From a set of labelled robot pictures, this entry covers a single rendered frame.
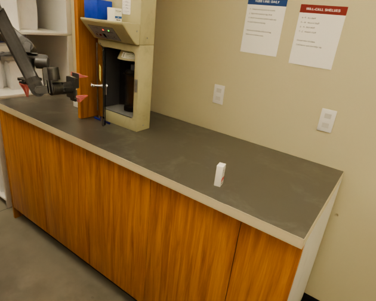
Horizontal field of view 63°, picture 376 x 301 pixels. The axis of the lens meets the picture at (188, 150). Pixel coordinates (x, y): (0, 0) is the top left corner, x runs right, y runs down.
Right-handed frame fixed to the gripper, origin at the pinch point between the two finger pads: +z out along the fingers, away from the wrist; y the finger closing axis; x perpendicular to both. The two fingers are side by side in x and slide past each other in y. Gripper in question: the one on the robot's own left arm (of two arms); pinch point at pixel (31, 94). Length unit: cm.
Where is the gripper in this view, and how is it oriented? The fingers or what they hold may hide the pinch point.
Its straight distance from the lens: 188.3
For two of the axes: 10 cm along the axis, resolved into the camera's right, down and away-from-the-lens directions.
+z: -1.0, 9.2, 3.8
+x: -8.1, -3.0, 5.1
